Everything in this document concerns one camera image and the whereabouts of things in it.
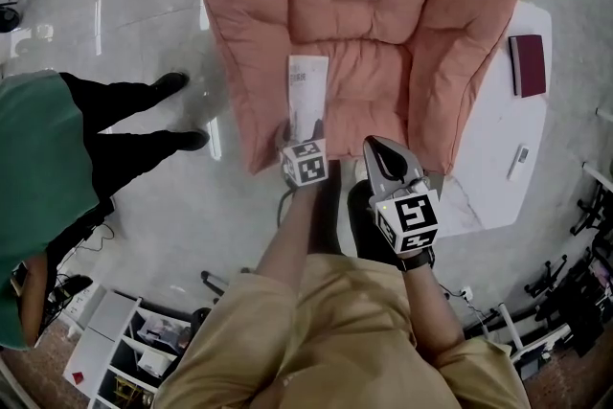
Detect black equipment stands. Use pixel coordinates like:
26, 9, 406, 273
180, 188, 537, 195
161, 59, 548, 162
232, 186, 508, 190
522, 167, 613, 358

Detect black floor cable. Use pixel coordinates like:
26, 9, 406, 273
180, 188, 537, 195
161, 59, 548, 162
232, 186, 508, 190
276, 188, 299, 227

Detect person's tan shirt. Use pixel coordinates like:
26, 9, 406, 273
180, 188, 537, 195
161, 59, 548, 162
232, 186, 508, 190
151, 252, 529, 409

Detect white cube shelf unit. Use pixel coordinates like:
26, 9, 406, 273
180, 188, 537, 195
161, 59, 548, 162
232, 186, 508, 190
60, 289, 193, 409

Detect white paper leaflet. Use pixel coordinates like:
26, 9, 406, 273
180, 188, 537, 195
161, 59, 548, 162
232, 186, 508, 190
285, 54, 330, 146

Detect white remote control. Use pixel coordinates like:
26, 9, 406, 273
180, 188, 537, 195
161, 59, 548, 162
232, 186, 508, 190
506, 144, 531, 183

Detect dark red book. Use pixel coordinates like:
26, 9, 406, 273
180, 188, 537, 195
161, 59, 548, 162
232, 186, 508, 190
506, 34, 549, 100

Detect white low table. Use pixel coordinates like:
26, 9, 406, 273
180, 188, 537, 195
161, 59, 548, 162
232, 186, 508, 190
429, 0, 554, 239

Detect pink cushioned armchair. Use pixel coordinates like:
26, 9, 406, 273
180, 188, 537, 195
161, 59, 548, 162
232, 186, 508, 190
179, 0, 538, 177

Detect person's right forearm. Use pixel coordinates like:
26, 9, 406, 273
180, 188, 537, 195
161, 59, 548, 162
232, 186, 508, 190
401, 261, 466, 371

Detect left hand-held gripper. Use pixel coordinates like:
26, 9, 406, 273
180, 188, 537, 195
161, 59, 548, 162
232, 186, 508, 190
279, 118, 330, 189

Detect clear storage box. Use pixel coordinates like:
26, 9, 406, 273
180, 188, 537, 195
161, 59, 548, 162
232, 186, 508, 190
137, 312, 193, 353

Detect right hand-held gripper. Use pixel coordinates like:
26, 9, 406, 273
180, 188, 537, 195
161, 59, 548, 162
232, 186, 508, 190
362, 135, 441, 257

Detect person's left forearm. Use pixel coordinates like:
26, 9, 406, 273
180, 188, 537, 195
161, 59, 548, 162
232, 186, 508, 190
255, 183, 321, 303

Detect dark wrist strap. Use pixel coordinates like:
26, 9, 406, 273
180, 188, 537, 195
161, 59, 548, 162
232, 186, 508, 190
398, 247, 438, 273

